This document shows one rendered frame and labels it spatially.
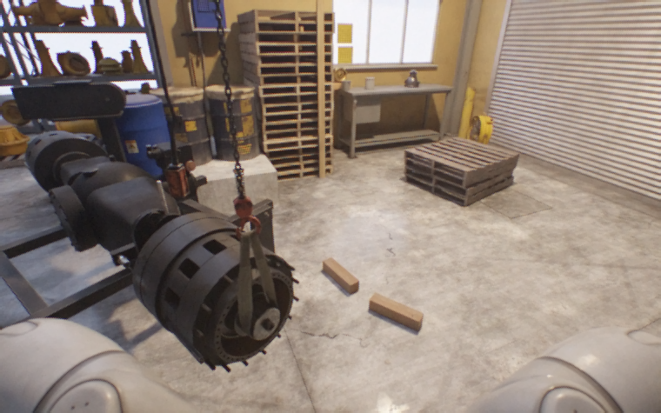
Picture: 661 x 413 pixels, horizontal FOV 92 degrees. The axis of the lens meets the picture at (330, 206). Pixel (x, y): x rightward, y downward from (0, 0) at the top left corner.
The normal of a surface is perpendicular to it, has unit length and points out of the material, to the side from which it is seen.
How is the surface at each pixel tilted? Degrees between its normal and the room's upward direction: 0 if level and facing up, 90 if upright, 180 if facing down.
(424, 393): 0
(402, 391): 0
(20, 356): 10
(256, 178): 90
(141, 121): 90
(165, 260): 39
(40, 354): 2
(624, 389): 19
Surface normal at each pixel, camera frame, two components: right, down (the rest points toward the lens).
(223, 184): 0.39, 0.43
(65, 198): 0.43, -0.57
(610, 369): -0.13, -0.83
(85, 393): 0.01, -0.58
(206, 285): -0.36, -0.55
